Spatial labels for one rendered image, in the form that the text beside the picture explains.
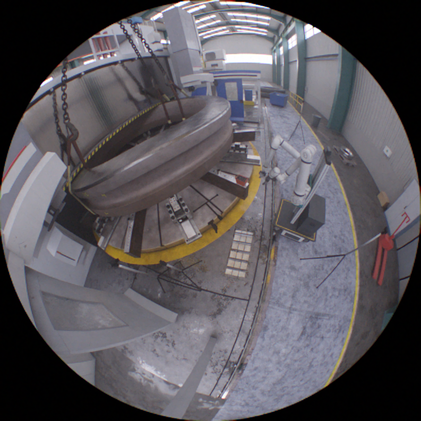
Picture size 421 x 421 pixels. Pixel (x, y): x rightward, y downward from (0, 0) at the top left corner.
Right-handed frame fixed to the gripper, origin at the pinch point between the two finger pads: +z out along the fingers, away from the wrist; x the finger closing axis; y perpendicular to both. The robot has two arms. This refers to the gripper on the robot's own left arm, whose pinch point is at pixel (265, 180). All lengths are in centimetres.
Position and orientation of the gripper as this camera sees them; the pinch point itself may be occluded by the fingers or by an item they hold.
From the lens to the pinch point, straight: 202.8
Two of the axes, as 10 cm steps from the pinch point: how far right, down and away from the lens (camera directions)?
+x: -6.0, 7.6, -2.4
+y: -7.9, -6.1, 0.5
